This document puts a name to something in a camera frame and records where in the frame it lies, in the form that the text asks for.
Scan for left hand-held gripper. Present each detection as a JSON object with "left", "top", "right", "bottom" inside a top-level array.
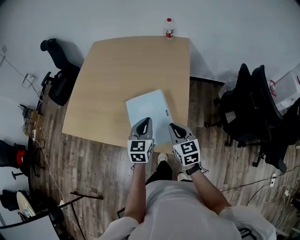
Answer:
[{"left": 127, "top": 117, "right": 155, "bottom": 163}]

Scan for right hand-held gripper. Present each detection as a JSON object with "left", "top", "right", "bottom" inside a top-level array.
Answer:
[{"left": 168, "top": 123, "right": 201, "bottom": 167}]

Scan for person's left forearm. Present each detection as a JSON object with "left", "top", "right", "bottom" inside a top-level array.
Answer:
[{"left": 123, "top": 162, "right": 150, "bottom": 223}]

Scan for person's right forearm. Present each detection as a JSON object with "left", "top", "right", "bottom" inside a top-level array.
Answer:
[{"left": 187, "top": 170, "right": 233, "bottom": 215}]

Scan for person's black trousers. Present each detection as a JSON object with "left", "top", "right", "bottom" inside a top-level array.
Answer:
[{"left": 145, "top": 161, "right": 173, "bottom": 186}]

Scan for wooden table with white legs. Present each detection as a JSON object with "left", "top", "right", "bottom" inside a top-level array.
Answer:
[{"left": 61, "top": 35, "right": 191, "bottom": 155}]

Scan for black office chair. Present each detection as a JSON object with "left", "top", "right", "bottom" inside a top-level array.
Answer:
[
  {"left": 252, "top": 65, "right": 300, "bottom": 174},
  {"left": 204, "top": 63, "right": 272, "bottom": 148},
  {"left": 40, "top": 38, "right": 82, "bottom": 106},
  {"left": 0, "top": 139, "right": 46, "bottom": 180}
]

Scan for person's white shirt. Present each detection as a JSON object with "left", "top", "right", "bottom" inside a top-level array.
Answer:
[{"left": 97, "top": 180, "right": 277, "bottom": 240}]

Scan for clear bottle with red label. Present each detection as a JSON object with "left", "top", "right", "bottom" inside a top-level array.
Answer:
[{"left": 165, "top": 18, "right": 175, "bottom": 40}]

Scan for cardboard box with clutter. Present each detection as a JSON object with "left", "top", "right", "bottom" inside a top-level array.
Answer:
[{"left": 23, "top": 110, "right": 43, "bottom": 137}]

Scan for white water dispenser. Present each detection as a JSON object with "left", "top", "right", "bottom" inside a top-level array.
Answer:
[{"left": 273, "top": 70, "right": 300, "bottom": 112}]

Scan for black router with antennas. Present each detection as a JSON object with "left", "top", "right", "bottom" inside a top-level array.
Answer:
[{"left": 18, "top": 104, "right": 30, "bottom": 118}]

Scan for red cloth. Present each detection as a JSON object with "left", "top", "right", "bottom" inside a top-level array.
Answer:
[{"left": 16, "top": 150, "right": 26, "bottom": 166}]

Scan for beige oval board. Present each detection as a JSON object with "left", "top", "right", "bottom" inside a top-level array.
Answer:
[{"left": 16, "top": 191, "right": 37, "bottom": 219}]

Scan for black bag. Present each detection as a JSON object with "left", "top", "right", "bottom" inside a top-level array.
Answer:
[{"left": 0, "top": 189, "right": 18, "bottom": 211}]

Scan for black-framed whiteboard on stand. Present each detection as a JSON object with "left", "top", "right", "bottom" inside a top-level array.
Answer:
[{"left": 0, "top": 191, "right": 104, "bottom": 240}]

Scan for black wrist strap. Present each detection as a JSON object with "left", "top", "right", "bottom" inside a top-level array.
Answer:
[{"left": 185, "top": 164, "right": 203, "bottom": 176}]

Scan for black cable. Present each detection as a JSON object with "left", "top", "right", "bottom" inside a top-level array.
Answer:
[{"left": 220, "top": 165, "right": 300, "bottom": 207}]

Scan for white cable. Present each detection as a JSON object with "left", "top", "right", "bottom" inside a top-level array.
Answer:
[
  {"left": 35, "top": 139, "right": 66, "bottom": 203},
  {"left": 263, "top": 178, "right": 300, "bottom": 204}
]

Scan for white wall box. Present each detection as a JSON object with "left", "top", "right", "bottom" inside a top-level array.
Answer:
[{"left": 22, "top": 73, "right": 36, "bottom": 89}]

